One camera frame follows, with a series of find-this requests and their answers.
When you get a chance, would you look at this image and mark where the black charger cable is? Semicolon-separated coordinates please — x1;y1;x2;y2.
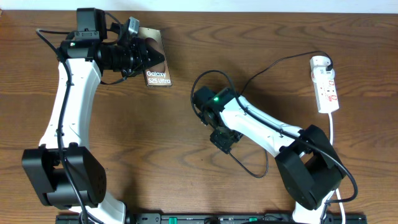
228;50;334;179

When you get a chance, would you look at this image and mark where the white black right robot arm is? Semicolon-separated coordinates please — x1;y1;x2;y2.
191;86;348;223

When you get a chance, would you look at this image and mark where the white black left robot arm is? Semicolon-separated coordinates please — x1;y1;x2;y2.
22;8;165;223

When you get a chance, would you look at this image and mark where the white power strip socket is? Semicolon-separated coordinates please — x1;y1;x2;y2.
310;55;340;114

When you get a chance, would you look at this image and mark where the white power strip cord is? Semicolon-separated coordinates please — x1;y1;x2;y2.
328;112;346;224

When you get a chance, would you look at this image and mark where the black mounting rail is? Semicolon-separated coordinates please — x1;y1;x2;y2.
55;213;368;224

